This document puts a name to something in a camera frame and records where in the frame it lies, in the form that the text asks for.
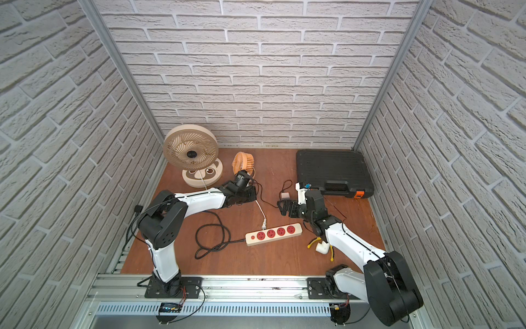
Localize white fan power cable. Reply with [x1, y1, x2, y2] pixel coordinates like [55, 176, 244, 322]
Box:
[199, 170, 268, 230]

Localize beige red power strip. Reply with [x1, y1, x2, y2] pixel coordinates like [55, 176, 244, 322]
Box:
[245, 223, 303, 246]

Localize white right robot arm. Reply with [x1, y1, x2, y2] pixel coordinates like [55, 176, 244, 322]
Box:
[278, 200, 424, 326]

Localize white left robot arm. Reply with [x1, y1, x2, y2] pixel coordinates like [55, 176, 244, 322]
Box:
[136, 182, 256, 285]

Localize white pipe elbow fitting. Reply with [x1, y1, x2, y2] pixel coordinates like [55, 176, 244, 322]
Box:
[315, 241, 330, 254]

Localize small orange desk fan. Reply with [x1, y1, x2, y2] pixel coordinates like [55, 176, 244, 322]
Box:
[231, 152, 256, 178]

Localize beige raccoon desk fan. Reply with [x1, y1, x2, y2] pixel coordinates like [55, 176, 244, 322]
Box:
[163, 124, 223, 189]

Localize black plastic tool case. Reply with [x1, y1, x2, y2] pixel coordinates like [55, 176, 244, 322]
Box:
[296, 149, 375, 199]

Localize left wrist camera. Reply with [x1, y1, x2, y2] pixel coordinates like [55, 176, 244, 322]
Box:
[234, 170, 253, 190]

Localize black orange-fan cable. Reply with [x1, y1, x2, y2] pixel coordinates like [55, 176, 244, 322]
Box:
[250, 179, 294, 209]

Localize yellow handled pliers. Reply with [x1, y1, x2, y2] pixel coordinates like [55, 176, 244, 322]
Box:
[307, 237, 334, 262]

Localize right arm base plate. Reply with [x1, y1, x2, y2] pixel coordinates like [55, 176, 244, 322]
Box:
[306, 277, 358, 300]

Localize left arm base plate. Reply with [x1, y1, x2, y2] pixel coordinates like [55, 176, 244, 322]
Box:
[145, 274, 203, 300]

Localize aluminium front rail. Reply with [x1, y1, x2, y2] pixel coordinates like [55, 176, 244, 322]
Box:
[81, 273, 424, 317]

